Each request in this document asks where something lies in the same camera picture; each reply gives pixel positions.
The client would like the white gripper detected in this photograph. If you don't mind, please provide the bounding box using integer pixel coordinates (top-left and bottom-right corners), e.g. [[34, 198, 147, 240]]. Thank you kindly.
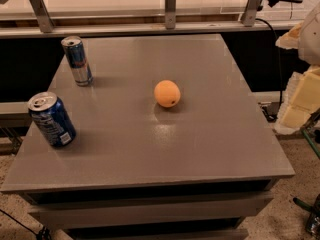
[[274, 2, 320, 135]]

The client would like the orange fruit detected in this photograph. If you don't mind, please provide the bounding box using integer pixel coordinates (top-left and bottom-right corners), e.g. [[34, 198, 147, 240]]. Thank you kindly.
[[154, 80, 181, 108]]

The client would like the red bull can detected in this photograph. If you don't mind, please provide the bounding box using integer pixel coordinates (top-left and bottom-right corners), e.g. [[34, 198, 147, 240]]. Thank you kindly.
[[61, 36, 93, 86]]

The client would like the blue pepsi can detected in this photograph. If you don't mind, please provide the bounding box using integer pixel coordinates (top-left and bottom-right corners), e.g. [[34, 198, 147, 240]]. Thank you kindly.
[[28, 92, 76, 148]]

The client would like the grey drawer cabinet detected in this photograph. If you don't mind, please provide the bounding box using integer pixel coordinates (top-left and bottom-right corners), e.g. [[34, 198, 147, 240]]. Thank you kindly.
[[2, 34, 294, 240]]

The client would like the green tool bottom right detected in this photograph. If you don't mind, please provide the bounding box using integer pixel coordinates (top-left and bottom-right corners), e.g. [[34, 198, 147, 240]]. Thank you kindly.
[[293, 194, 320, 240]]

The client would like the grey counter shelf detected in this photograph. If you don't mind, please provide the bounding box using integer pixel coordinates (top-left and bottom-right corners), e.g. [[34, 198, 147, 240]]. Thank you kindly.
[[0, 0, 320, 40]]

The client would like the black cable right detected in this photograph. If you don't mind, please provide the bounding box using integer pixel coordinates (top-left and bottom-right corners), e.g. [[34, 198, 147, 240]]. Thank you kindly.
[[255, 17, 284, 122]]

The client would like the black cable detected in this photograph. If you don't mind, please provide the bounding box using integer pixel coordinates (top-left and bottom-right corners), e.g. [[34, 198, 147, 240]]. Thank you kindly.
[[255, 17, 284, 122], [0, 208, 53, 240]]

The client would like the right metal bracket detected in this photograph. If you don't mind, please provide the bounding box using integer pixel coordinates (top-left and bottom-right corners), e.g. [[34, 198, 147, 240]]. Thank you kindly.
[[240, 0, 261, 27]]

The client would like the metal bracket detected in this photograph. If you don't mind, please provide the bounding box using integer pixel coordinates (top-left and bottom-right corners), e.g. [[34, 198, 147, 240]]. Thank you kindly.
[[165, 0, 176, 29], [29, 0, 54, 33], [240, 0, 261, 27]]

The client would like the middle metal bracket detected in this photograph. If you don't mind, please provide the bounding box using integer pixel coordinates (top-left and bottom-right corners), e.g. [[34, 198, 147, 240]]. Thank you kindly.
[[165, 0, 176, 29]]

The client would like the left metal bracket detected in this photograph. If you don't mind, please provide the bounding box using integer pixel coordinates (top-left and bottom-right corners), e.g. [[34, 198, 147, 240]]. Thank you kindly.
[[29, 0, 54, 33]]

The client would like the black cable bottom left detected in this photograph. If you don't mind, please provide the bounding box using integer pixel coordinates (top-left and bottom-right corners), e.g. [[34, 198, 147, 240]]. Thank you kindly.
[[0, 208, 53, 240]]

